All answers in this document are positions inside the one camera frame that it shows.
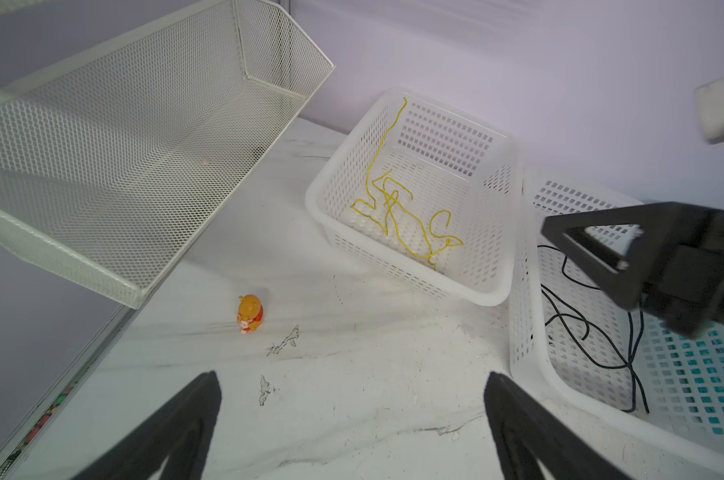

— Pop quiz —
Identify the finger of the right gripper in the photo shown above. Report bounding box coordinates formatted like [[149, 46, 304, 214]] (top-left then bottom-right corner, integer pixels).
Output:
[[541, 202, 694, 310]]

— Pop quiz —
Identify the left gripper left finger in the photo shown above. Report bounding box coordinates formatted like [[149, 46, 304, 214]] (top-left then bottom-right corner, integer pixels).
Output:
[[76, 371, 222, 479]]

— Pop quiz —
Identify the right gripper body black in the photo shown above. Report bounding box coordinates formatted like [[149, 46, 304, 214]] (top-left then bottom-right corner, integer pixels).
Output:
[[641, 206, 724, 338]]

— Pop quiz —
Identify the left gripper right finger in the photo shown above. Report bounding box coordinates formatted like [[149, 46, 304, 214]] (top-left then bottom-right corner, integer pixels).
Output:
[[484, 372, 628, 479]]

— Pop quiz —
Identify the teal plastic basket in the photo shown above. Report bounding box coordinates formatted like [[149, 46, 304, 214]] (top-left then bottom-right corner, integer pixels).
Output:
[[644, 327, 724, 439]]

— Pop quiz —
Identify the middle white plastic basket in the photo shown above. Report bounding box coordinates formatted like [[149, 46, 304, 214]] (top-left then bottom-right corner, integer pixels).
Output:
[[509, 169, 724, 475]]

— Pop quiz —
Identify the white plastic basket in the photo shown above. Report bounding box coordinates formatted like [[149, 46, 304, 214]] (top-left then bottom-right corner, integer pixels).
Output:
[[509, 169, 724, 475], [305, 88, 524, 306]]

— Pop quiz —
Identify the orange bear toy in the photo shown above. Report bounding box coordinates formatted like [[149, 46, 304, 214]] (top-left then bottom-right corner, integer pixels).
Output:
[[237, 294, 265, 335]]

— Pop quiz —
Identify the left white plastic basket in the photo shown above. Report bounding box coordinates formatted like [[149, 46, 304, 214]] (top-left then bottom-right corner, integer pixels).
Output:
[[305, 88, 524, 306]]

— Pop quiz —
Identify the white two-tier mesh shelf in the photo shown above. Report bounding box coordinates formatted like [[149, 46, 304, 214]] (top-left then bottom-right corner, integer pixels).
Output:
[[0, 1, 334, 309]]

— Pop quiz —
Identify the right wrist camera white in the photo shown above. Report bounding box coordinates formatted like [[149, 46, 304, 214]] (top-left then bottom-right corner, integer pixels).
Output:
[[694, 78, 724, 145]]

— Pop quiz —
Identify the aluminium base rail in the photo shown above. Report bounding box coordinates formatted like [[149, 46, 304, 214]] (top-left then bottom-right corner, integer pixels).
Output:
[[0, 306, 139, 479]]

